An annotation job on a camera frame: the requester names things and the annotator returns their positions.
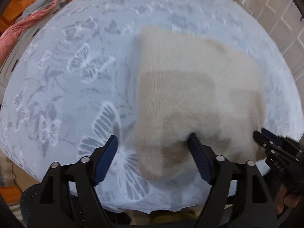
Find black speckled trousers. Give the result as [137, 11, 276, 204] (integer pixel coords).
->
[20, 182, 131, 228]

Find pink blanket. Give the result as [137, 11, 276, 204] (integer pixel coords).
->
[1, 0, 58, 65]

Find right hand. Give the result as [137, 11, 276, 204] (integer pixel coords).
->
[274, 185, 301, 215]

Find grey cloth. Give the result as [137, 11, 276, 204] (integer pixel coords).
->
[16, 0, 53, 22]

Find white panelled wardrobe door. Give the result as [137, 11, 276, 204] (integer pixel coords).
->
[241, 0, 304, 82]

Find cream knit sweater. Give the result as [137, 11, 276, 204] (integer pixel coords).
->
[133, 27, 266, 180]

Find light blue butterfly bedspread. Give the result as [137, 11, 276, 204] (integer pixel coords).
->
[1, 0, 303, 213]

